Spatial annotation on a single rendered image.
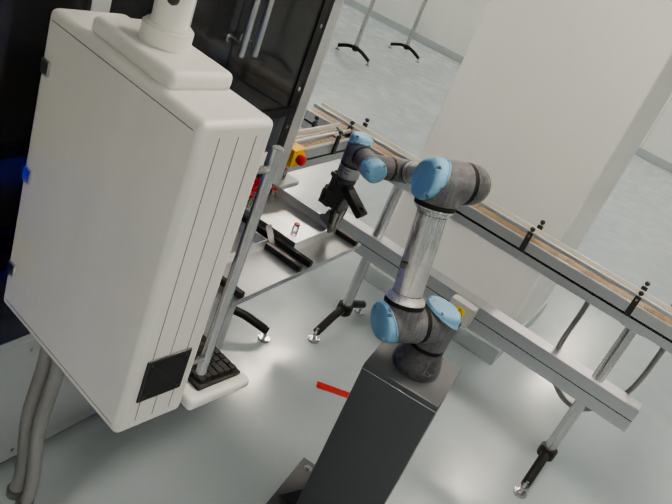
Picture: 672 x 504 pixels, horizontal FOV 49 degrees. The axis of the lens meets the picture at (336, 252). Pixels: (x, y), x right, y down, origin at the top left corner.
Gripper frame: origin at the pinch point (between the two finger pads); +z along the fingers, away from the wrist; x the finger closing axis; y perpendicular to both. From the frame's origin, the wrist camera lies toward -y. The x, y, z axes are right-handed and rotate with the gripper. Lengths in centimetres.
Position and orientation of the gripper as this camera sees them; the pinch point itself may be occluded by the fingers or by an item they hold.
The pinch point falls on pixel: (331, 230)
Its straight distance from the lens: 248.5
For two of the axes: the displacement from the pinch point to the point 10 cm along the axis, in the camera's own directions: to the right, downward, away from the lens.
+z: -3.3, 8.2, 4.6
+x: -5.3, 2.4, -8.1
